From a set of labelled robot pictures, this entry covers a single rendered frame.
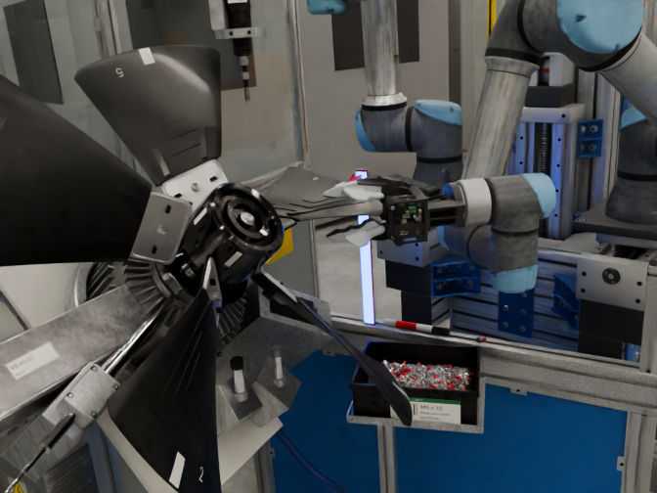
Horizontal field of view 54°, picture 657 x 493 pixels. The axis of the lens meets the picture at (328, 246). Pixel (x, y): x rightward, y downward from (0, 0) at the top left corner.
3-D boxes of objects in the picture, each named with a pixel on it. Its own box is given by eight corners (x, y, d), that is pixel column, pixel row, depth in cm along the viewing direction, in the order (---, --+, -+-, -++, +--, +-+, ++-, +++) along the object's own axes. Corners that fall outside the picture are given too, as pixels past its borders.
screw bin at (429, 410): (350, 420, 113) (348, 384, 111) (368, 372, 128) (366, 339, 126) (479, 430, 107) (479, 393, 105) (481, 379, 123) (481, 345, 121)
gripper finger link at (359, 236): (329, 247, 100) (385, 225, 100) (325, 233, 105) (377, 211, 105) (336, 264, 101) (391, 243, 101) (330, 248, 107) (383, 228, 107)
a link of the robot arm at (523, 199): (558, 228, 103) (560, 175, 100) (492, 236, 102) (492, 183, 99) (537, 214, 111) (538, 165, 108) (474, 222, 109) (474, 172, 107)
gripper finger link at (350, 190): (331, 186, 96) (390, 197, 98) (326, 174, 101) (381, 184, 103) (327, 205, 97) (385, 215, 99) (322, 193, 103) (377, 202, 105)
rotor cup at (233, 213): (135, 261, 87) (183, 206, 79) (183, 208, 98) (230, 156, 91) (217, 330, 90) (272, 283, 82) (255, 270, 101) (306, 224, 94)
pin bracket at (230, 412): (185, 409, 98) (217, 384, 93) (211, 395, 102) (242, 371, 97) (205, 444, 97) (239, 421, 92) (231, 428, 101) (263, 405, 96)
